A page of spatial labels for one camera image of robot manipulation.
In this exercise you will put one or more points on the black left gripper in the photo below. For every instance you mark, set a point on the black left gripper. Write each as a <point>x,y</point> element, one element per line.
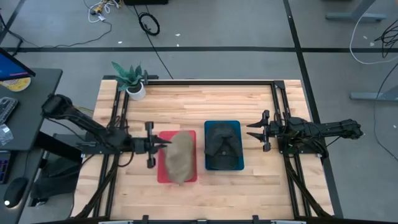
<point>140,145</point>

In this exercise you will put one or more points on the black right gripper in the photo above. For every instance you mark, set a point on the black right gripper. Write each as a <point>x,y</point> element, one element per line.
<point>275,129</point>

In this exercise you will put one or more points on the khaki baseball cap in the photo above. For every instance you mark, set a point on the khaki baseball cap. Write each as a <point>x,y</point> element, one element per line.
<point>180,158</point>

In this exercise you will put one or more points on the translucent pink plastic bin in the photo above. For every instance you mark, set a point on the translucent pink plastic bin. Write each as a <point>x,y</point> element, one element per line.
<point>161,174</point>

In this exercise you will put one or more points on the blue plastic bin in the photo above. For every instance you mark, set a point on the blue plastic bin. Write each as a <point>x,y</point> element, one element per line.
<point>242,157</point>

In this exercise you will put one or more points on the black baseball cap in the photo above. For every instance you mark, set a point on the black baseball cap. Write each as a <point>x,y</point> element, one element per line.
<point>222,130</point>
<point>225,158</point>

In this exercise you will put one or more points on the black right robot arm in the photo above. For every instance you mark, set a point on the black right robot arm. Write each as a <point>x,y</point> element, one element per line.
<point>326,129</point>

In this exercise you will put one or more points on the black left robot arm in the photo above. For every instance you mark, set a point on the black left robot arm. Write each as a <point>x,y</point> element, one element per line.
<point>81,119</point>

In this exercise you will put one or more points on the green plant in white pot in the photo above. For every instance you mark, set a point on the green plant in white pot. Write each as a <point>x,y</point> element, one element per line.
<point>136,93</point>

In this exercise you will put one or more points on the grey desk foot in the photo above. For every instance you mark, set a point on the grey desk foot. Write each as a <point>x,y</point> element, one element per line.
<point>373,96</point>
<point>354,16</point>

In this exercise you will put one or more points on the black desk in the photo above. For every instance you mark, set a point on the black desk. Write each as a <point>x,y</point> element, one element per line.
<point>37,105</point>

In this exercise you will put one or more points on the black box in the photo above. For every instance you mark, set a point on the black box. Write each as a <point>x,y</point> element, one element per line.
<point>146,2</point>

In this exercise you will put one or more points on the black computer mouse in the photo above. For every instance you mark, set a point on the black computer mouse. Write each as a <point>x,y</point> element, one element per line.
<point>15,191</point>

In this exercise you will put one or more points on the yellow round disc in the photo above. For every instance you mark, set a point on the yellow round disc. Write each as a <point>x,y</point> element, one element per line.
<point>19,85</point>

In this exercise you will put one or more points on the clear plastic bag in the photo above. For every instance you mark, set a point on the clear plastic bag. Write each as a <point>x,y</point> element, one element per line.
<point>5,135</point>

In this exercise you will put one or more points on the small grey keyboard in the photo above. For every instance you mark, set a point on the small grey keyboard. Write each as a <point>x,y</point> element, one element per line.
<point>7,109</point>

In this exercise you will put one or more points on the dark keyboard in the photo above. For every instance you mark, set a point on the dark keyboard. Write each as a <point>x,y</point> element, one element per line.
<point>4,168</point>

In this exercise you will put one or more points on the computer monitor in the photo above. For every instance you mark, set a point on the computer monitor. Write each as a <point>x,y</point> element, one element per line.
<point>9,67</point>

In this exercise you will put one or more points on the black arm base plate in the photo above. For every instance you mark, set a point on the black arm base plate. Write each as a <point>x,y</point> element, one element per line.
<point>90,150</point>
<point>281,149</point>

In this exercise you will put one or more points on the black aluminium table frame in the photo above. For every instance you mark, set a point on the black aluminium table frame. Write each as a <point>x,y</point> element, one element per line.
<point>217,83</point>

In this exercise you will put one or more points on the silver bracket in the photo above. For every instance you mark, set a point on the silver bracket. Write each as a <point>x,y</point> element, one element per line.
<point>115,222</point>
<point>289,222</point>

